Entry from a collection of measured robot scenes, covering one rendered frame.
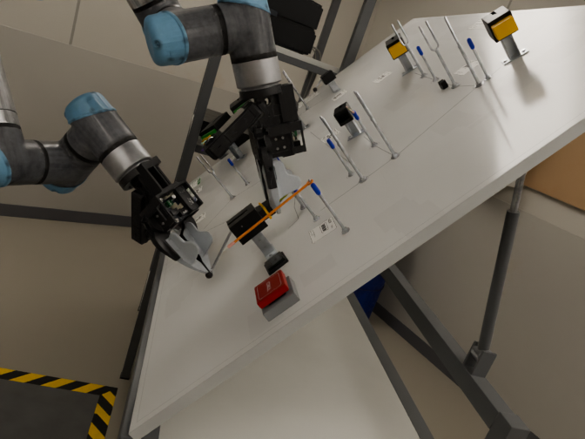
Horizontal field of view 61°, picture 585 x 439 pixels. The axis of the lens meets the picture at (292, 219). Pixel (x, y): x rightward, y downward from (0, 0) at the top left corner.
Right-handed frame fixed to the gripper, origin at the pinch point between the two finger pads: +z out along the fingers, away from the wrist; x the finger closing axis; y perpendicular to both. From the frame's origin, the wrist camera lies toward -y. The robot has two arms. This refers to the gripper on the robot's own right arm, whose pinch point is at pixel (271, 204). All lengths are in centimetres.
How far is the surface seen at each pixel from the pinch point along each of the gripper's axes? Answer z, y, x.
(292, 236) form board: 6.6, 2.5, -0.7
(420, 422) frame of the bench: 57, 22, -1
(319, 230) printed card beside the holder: 4.7, 6.4, -6.1
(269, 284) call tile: 6.3, -5.3, -17.6
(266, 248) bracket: 7.4, -2.6, -1.2
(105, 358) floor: 87, -67, 121
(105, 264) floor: 75, -72, 208
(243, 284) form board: 11.5, -8.2, -4.2
